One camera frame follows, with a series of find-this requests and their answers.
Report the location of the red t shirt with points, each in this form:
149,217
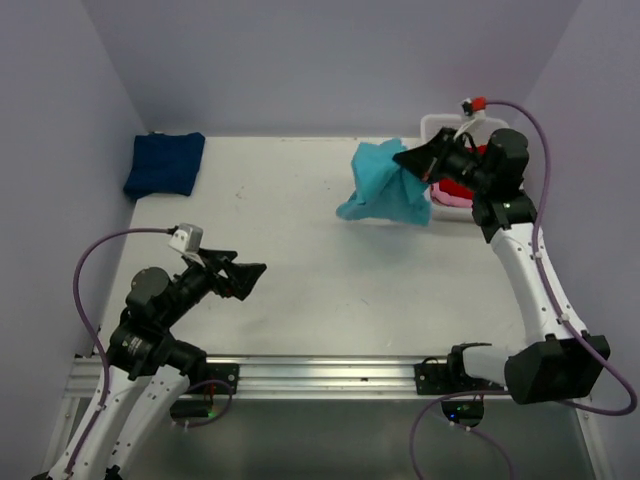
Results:
472,153

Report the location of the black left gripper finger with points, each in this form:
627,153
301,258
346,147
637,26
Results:
216,260
242,278

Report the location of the folded navy blue t shirt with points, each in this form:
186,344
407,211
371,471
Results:
164,164

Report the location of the pink t shirt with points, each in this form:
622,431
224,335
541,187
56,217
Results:
451,194

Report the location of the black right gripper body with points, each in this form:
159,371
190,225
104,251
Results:
454,161

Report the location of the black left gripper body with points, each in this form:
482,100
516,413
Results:
196,280

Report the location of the aluminium mounting rail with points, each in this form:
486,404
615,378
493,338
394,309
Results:
331,378

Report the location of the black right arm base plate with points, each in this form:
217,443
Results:
433,376

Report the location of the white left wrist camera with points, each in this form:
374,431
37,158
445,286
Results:
186,240

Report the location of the turquoise t shirt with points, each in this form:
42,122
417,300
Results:
383,189

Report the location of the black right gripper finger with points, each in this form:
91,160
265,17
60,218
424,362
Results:
424,158
416,177

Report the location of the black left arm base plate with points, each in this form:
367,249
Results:
221,377

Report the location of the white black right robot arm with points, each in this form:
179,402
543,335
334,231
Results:
557,362

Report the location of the white plastic laundry basket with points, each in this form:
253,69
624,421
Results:
429,126

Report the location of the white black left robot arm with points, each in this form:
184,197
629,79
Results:
147,368

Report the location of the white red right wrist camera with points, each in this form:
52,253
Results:
474,110

